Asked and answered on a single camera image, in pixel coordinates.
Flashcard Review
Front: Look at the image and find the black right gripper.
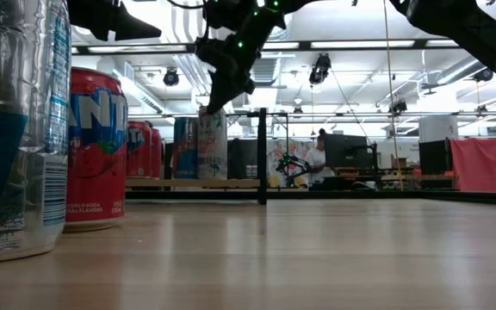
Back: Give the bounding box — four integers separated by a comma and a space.
195, 0, 288, 115

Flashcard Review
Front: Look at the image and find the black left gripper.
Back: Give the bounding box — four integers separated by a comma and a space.
66, 0, 163, 42

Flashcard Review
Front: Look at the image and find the Celsius Peach Vibe can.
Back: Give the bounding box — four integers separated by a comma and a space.
196, 107, 228, 181

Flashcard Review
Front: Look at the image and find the blue silver Red Bull can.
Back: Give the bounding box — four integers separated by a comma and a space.
172, 116, 199, 180
0, 0, 72, 264

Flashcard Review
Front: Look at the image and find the red Fanta strawberry can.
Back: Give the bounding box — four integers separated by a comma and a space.
127, 121, 152, 179
63, 66, 128, 233

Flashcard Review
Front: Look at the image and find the black overhead crossbar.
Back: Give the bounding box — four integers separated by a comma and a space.
71, 39, 464, 56

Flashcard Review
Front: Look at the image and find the floral poster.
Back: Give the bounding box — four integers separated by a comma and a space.
268, 138, 313, 189

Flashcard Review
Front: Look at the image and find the black hanging spotlight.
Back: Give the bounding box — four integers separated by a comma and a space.
308, 53, 332, 86

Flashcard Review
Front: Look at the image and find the person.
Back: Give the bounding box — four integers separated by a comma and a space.
307, 127, 338, 190

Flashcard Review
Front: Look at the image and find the black monitor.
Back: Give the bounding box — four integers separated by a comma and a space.
324, 133, 372, 170

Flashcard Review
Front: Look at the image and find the wooden workbench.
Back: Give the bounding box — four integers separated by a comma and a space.
338, 167, 462, 191

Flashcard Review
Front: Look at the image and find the white cylindrical tank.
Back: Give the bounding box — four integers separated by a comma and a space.
418, 115, 460, 144

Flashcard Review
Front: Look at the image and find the black cabinet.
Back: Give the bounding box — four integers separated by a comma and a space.
418, 138, 452, 176

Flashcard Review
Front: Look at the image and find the black hanging camera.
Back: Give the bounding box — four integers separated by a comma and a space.
163, 68, 180, 87
388, 99, 408, 117
471, 67, 494, 84

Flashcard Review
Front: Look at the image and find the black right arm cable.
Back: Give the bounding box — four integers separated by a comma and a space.
165, 0, 209, 10

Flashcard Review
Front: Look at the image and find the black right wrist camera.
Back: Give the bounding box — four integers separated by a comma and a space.
204, 0, 258, 32

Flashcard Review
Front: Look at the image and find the wooden shelf dark frame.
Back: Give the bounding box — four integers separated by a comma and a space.
125, 107, 270, 206

